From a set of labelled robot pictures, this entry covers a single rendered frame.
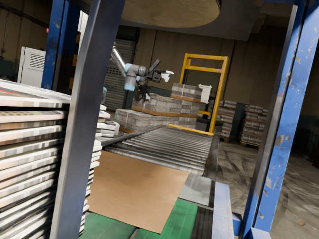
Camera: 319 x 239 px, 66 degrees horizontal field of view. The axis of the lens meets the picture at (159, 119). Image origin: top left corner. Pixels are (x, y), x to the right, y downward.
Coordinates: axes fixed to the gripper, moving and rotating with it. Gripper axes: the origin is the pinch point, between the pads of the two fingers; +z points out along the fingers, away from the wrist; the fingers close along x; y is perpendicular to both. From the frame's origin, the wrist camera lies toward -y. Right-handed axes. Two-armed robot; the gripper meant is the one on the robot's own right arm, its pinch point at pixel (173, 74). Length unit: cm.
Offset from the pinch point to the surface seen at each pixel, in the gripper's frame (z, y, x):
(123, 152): -12, 54, 68
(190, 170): 18, 55, 73
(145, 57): -154, -225, -777
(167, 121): 0, 29, -128
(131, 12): -11, 10, 108
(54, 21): -46, 7, 83
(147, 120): -21, 35, -87
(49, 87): -44, 33, 80
